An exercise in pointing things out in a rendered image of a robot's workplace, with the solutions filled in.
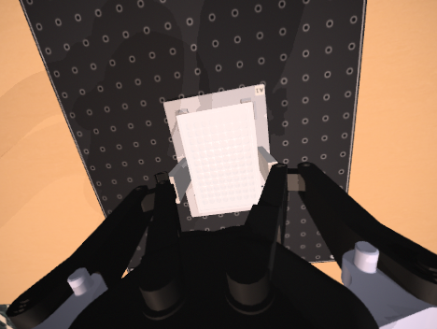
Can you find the black perforated breadboard plate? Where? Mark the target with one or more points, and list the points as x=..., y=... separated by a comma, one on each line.
x=112, y=64

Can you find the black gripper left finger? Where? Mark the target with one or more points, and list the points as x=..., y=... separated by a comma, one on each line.
x=101, y=260

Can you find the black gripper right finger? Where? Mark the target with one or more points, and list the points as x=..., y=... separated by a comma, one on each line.
x=394, y=277

